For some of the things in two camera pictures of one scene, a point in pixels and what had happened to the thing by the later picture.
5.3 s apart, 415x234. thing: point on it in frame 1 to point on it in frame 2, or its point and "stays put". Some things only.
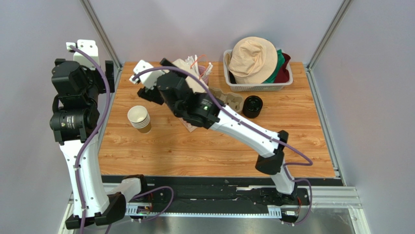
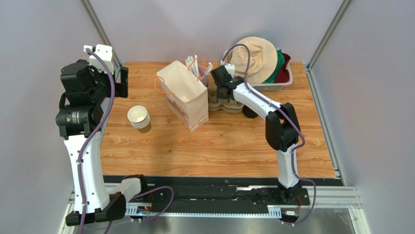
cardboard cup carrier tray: [234, 101] stays put
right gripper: [150, 95] to [219, 75]
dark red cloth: [283, 75] stays put
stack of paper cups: [139, 116] stays put
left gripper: [108, 74] to [120, 88]
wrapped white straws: [193, 61] stays put
